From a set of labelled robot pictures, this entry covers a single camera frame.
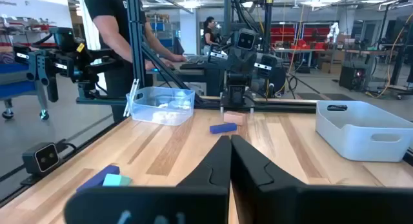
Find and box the cardboard box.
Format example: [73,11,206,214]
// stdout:
[321,61,343,75]

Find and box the blue rectangular block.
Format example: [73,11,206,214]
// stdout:
[209,122,238,135]
[76,165,121,192]

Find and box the white plastic bin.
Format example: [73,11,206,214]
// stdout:
[315,100,413,163]

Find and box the black camera cable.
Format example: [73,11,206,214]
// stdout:
[56,139,78,154]

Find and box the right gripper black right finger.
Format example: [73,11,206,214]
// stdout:
[230,134,413,224]

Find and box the yellow hanging cable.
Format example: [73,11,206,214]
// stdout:
[366,20,413,99]

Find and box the blue rolling cart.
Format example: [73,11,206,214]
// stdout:
[0,61,51,121]

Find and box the tan wooden block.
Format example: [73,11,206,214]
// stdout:
[223,110,247,127]

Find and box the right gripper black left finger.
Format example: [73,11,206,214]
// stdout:
[63,135,232,224]

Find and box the black cable bundle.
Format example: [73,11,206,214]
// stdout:
[230,0,262,34]

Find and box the black table-level camera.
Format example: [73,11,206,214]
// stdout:
[21,141,61,177]

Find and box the black computer tower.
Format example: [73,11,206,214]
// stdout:
[338,65,367,92]

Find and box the person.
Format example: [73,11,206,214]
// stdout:
[84,0,187,123]
[202,16,222,56]

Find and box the teal triangular block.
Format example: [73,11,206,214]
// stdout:
[102,173,133,187]

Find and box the dark pole with yellow band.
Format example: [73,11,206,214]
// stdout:
[263,0,274,54]

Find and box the black desk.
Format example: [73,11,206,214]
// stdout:
[146,54,223,97]

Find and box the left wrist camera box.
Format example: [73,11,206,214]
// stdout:
[236,28,257,52]

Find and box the red storage shelving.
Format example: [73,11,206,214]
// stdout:
[270,25,332,50]

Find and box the clear plastic bin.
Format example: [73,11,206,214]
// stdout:
[125,86,196,127]

